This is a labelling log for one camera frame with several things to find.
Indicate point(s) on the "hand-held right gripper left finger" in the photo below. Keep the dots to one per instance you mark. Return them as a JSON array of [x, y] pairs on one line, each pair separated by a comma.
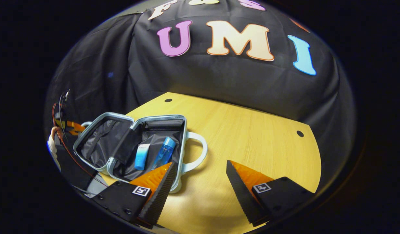
[[162, 195]]

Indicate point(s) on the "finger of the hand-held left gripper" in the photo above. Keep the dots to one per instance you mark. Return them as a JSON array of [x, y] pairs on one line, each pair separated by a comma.
[[73, 126]]

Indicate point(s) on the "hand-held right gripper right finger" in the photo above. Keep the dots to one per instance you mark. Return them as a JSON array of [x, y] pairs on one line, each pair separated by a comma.
[[240, 195]]

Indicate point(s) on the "blue and white tube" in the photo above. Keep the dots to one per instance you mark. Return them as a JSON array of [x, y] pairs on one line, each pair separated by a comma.
[[141, 159]]

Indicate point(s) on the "blue capped clear bottle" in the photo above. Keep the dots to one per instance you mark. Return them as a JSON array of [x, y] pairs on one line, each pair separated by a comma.
[[164, 151]]

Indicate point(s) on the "black backdrop cloth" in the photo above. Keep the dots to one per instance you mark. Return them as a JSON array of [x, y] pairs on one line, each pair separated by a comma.
[[219, 81]]

